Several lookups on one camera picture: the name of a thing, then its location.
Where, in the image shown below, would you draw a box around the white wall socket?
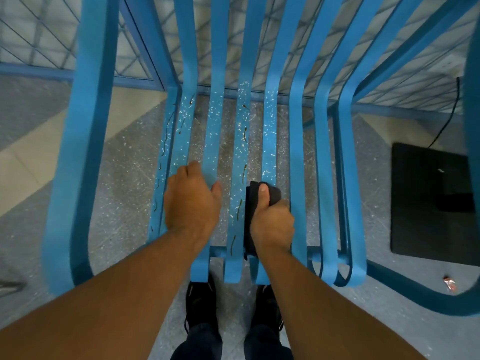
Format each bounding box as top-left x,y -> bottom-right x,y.
427,54 -> 469,78

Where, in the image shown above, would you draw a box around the blue slatted metal chair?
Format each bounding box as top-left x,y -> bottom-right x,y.
40,0 -> 480,317

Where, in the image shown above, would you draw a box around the person's right black shoe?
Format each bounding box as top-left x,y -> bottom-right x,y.
250,284 -> 284,333

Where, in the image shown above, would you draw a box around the black cleaning cloth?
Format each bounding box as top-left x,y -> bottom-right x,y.
243,181 -> 282,261

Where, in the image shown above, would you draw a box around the person's black shoe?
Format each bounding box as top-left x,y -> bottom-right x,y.
250,284 -> 284,333
184,273 -> 220,334

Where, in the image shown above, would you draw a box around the blue wire mesh fence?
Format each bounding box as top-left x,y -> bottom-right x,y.
0,0 -> 480,122

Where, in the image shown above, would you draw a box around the person's dark blue trousers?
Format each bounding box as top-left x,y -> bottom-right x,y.
170,323 -> 294,360

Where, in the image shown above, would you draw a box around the person's left forearm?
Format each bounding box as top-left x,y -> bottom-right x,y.
0,230 -> 211,360

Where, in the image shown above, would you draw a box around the person's right hand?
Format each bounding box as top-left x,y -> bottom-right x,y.
249,183 -> 296,257

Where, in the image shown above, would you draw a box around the black cable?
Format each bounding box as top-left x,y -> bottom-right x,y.
425,76 -> 461,150

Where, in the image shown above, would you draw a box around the person's left black shoe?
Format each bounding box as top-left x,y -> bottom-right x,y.
184,273 -> 220,334

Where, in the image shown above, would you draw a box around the black floor mat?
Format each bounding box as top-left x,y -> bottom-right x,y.
390,142 -> 480,256

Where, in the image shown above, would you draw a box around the person's left hand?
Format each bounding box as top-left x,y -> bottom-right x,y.
164,160 -> 223,244

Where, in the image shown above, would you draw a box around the person's right forearm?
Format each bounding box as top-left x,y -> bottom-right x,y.
257,247 -> 428,360

